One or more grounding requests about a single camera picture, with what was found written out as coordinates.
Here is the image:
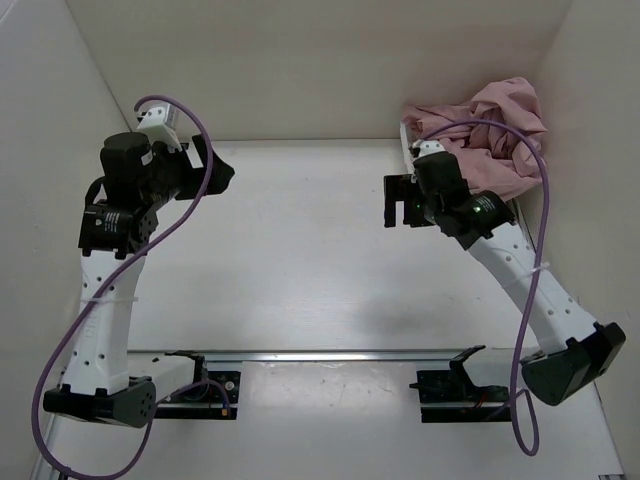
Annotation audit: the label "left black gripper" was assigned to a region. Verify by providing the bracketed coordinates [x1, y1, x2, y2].
[140, 135, 234, 211]

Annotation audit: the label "pink trousers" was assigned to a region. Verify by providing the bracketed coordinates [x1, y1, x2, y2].
[402, 77, 546, 201]

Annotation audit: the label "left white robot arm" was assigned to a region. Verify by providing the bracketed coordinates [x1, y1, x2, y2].
[42, 132, 235, 428]

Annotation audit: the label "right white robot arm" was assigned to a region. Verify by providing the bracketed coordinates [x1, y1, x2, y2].
[383, 152, 626, 406]

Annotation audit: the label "white plastic basket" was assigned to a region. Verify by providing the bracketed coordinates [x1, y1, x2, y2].
[399, 122, 417, 183]

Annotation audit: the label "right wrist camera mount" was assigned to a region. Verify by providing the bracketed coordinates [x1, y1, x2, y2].
[409, 140, 446, 160]

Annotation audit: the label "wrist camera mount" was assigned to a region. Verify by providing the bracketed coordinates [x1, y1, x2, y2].
[136, 102, 182, 152]
[409, 140, 446, 160]

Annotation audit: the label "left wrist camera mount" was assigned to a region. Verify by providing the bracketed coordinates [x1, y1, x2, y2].
[136, 102, 182, 152]

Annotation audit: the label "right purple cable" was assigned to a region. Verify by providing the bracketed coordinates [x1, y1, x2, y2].
[417, 118, 552, 457]

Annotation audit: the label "purple cable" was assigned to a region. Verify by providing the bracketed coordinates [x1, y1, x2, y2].
[32, 94, 216, 475]
[417, 118, 552, 457]

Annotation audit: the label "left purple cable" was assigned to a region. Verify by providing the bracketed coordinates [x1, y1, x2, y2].
[32, 94, 216, 475]

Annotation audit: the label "aluminium front rail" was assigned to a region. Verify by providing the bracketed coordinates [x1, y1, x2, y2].
[127, 347, 506, 365]

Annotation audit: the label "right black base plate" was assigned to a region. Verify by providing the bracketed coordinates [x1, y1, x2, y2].
[409, 345, 511, 424]

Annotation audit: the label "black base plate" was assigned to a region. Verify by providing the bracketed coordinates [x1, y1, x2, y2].
[409, 345, 511, 424]
[129, 350, 241, 420]

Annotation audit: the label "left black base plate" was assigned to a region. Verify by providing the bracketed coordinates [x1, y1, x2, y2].
[129, 350, 241, 420]

